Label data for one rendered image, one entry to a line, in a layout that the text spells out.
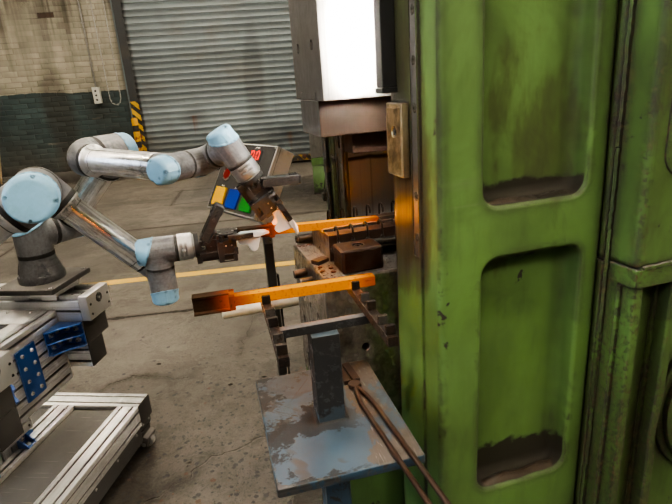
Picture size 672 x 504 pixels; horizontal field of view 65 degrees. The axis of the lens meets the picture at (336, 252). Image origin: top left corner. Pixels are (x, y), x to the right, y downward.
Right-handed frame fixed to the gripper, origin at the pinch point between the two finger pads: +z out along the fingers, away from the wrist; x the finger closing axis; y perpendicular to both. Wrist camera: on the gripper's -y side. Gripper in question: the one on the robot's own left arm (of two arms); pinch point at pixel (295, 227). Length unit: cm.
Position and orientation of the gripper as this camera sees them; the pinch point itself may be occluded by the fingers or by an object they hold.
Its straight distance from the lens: 155.0
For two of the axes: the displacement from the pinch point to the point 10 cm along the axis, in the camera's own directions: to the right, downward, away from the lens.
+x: 2.9, 2.9, -9.1
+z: 5.2, 7.5, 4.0
